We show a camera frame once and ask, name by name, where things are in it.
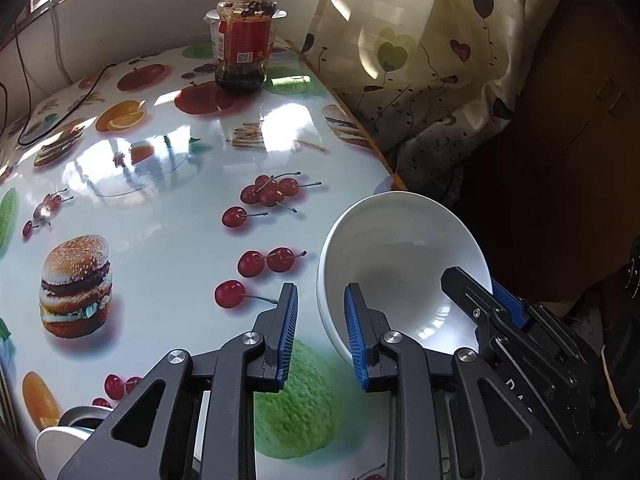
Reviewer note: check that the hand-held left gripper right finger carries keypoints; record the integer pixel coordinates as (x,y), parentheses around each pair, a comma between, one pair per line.
(355,345)

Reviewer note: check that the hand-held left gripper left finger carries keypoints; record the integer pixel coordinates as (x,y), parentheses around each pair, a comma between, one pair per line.
(287,340)

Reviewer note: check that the glass jar with red label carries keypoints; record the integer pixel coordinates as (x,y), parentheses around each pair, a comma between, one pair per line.
(247,40)

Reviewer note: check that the plain white bowl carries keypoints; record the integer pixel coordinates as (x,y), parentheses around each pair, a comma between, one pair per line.
(400,270)

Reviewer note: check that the white plastic cup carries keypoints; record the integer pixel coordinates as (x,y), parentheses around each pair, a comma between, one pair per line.
(212,35)

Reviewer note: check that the white bowl with blue rim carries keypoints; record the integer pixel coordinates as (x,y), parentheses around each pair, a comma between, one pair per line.
(55,452)

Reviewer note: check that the dark wooden cabinet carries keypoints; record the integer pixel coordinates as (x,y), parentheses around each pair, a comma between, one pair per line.
(590,110)

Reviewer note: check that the beige heart print curtain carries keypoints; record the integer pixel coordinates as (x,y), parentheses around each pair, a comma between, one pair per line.
(425,60)

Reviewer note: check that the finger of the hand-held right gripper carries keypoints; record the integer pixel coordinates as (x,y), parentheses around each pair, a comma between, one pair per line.
(467,295)
(512,305)

